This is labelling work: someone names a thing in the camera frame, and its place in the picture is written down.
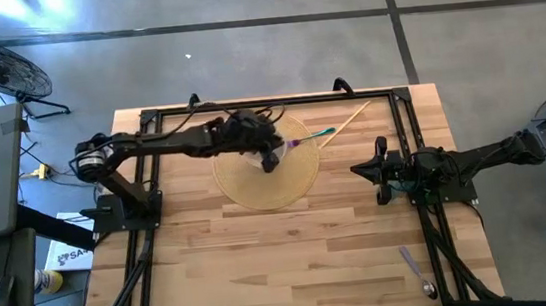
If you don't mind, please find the pale wooden chopstick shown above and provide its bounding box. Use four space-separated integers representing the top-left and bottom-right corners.
315 99 377 151

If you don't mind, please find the black cable bundle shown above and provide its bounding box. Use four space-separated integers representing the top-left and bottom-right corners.
415 199 500 306
81 232 162 306

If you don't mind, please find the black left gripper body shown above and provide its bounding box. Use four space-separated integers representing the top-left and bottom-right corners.
207 105 288 160

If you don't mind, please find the purple and teal fork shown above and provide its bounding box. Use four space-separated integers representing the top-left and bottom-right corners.
284 126 339 150

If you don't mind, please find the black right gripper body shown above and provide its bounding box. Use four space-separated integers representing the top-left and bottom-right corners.
370 132 412 207

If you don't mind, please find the purple-handled metal spoon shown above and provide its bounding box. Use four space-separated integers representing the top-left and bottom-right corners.
398 242 441 304

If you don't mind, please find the black frame clamp handle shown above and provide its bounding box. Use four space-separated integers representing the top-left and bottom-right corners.
330 75 357 100
185 92 204 113

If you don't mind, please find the yellow bottle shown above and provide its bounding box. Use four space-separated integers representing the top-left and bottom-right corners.
32 266 67 297

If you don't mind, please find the black floor cable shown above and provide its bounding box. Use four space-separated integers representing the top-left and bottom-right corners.
15 132 117 198

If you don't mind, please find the white printed cardboard box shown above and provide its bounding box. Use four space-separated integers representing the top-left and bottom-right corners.
38 208 100 275

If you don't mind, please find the yellow power strip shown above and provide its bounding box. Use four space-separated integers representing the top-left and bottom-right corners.
31 162 53 182

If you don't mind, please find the round woven beige placemat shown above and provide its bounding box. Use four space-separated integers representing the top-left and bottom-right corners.
207 111 326 217

